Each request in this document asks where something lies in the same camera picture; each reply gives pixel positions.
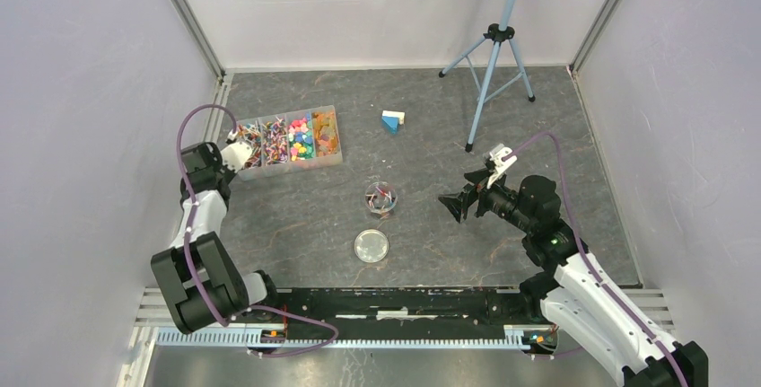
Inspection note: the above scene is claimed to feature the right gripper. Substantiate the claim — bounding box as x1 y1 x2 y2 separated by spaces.
438 166 535 233

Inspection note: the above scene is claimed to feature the clear round dish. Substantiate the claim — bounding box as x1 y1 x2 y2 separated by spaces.
363 181 398 218

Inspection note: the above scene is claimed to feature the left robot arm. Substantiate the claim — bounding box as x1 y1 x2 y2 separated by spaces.
151 142 282 334

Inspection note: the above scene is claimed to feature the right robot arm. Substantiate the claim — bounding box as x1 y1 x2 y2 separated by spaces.
438 169 709 386

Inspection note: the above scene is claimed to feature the blue white block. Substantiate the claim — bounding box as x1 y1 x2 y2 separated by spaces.
381 110 406 134

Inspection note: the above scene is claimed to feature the round clear lid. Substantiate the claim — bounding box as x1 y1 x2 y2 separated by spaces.
354 229 389 263

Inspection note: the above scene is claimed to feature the blue tripod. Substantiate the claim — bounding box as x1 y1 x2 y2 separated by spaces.
438 0 536 153

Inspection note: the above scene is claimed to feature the clear compartment candy box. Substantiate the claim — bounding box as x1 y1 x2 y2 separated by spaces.
229 105 344 180

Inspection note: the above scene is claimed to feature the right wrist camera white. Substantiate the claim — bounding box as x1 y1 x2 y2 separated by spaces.
486 144 518 189

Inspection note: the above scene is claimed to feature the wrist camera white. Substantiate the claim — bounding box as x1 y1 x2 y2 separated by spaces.
486 144 518 189
221 141 253 173

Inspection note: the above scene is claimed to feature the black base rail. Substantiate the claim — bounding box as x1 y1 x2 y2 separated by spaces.
233 286 559 355

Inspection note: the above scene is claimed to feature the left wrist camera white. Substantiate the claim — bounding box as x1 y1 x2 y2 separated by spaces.
221 141 253 173

